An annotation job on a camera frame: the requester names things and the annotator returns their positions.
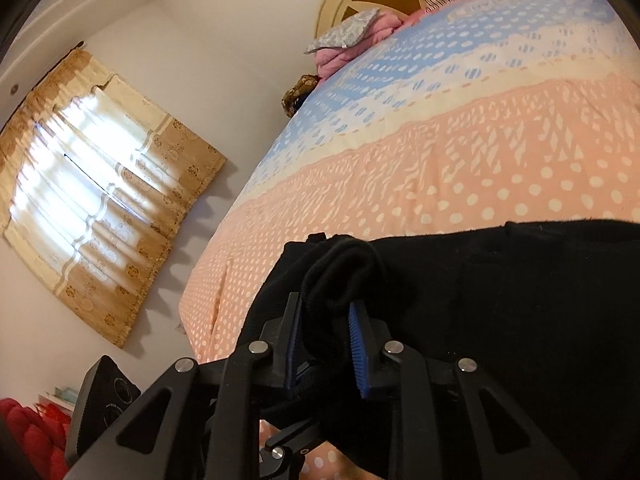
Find red cushion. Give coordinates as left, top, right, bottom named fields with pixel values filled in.
left=0, top=396, right=68, bottom=480

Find pink folded blanket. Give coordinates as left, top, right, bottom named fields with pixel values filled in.
left=314, top=10, right=406, bottom=81

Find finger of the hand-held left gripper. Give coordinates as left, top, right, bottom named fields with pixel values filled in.
left=259, top=412, right=326, bottom=480

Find grey floral pillow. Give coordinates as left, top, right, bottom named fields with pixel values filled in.
left=305, top=8, right=380, bottom=55

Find beige floral window curtain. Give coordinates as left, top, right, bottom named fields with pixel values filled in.
left=0, top=47, right=228, bottom=350

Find black pants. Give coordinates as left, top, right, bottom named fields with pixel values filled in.
left=245, top=217, right=640, bottom=480

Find polka dot bedspread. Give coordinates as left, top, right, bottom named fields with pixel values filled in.
left=180, top=0, right=640, bottom=480

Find brown patterned bag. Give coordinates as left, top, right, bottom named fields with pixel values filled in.
left=281, top=74, right=321, bottom=118

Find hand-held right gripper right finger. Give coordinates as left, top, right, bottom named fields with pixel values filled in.
left=347, top=300, right=553, bottom=480

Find black speaker box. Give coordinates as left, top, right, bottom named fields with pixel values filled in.
left=64, top=355, right=142, bottom=463

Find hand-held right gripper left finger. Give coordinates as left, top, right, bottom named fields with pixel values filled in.
left=65, top=290, right=306, bottom=480

